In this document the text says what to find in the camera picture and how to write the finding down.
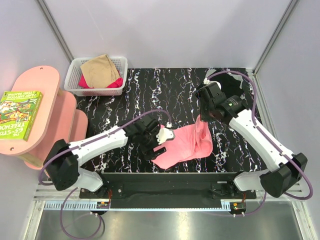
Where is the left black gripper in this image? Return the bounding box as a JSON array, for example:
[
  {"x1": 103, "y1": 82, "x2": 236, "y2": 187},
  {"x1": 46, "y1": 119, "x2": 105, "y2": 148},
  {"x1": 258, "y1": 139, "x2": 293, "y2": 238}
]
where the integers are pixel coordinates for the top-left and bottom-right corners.
[{"x1": 139, "y1": 126, "x2": 167, "y2": 160}]

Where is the light pink t shirt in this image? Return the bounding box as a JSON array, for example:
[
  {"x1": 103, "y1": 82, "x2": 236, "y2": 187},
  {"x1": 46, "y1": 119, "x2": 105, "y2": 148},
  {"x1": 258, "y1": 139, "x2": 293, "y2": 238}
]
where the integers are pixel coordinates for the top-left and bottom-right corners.
[{"x1": 152, "y1": 115, "x2": 213, "y2": 170}]

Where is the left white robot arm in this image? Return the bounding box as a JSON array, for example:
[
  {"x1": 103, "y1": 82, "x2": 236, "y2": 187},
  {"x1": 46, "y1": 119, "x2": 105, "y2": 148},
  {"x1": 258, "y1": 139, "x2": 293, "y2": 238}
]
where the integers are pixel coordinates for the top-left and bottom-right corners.
[{"x1": 43, "y1": 115, "x2": 175, "y2": 198}]

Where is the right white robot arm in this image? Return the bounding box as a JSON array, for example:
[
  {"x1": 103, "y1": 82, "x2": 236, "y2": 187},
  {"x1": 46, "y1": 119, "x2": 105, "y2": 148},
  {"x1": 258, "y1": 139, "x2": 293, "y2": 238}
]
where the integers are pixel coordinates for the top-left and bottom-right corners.
[{"x1": 195, "y1": 82, "x2": 308, "y2": 199}]

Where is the folded black t shirt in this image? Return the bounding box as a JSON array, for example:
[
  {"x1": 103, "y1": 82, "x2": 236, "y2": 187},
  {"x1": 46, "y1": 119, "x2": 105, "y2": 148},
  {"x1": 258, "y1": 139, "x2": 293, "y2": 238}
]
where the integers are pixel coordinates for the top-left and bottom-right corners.
[{"x1": 195, "y1": 71, "x2": 244, "y2": 105}]

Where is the black marbled table mat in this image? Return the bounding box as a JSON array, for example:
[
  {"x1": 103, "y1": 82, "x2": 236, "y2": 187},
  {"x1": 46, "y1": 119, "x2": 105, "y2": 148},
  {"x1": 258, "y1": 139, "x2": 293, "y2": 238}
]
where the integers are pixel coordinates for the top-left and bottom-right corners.
[{"x1": 76, "y1": 68, "x2": 266, "y2": 173}]

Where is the beige t shirt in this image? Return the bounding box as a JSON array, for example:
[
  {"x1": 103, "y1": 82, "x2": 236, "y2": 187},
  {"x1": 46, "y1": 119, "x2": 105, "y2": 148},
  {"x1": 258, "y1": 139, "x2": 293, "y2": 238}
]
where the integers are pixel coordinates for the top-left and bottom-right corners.
[{"x1": 80, "y1": 54, "x2": 122, "y2": 89}]

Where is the magenta t shirt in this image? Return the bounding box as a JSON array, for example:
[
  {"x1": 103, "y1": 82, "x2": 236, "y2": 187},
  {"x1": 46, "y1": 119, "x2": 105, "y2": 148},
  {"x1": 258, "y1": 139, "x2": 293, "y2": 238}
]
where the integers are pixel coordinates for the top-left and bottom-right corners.
[{"x1": 78, "y1": 75, "x2": 124, "y2": 89}]

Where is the pink tiered shelf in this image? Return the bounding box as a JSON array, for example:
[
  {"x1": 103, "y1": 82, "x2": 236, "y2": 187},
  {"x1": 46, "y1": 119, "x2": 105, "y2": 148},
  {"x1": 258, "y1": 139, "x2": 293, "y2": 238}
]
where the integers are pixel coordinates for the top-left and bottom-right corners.
[{"x1": 0, "y1": 65, "x2": 88, "y2": 170}]

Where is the white plastic basket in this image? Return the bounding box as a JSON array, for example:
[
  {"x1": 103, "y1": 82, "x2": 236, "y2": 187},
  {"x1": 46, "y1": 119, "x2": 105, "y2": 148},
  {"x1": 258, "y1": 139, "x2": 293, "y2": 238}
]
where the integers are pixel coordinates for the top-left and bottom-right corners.
[{"x1": 64, "y1": 54, "x2": 128, "y2": 97}]

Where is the green book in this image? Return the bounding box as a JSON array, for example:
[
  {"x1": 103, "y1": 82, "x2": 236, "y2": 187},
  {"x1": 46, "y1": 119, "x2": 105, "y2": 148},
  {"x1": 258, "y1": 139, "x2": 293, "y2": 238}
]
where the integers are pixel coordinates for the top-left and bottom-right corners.
[{"x1": 0, "y1": 91, "x2": 43, "y2": 141}]

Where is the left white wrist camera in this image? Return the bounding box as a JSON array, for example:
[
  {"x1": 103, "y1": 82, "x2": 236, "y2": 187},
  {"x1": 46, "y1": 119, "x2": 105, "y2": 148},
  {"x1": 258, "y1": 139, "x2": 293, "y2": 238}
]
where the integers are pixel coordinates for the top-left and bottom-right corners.
[{"x1": 156, "y1": 122, "x2": 176, "y2": 145}]

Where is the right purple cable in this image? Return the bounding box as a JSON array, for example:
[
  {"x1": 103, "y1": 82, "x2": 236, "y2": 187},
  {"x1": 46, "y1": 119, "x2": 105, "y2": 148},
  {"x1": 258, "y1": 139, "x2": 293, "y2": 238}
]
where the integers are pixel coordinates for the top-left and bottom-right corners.
[{"x1": 204, "y1": 70, "x2": 314, "y2": 217}]

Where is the purple cable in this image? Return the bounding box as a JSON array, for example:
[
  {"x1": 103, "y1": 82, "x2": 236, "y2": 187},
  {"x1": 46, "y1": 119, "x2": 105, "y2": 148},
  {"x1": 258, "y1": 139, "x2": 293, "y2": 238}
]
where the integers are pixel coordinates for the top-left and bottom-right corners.
[
  {"x1": 204, "y1": 70, "x2": 314, "y2": 217},
  {"x1": 37, "y1": 108, "x2": 173, "y2": 239}
]

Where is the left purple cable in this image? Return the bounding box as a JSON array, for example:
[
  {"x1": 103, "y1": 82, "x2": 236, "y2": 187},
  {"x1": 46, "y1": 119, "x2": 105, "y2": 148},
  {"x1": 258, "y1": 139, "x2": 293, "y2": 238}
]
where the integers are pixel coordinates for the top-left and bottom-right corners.
[{"x1": 37, "y1": 108, "x2": 173, "y2": 239}]

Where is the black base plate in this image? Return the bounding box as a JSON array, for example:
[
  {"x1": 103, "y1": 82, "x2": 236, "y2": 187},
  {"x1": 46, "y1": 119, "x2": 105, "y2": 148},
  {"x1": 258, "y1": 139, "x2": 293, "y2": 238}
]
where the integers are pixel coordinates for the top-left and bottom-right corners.
[{"x1": 79, "y1": 172, "x2": 257, "y2": 211}]

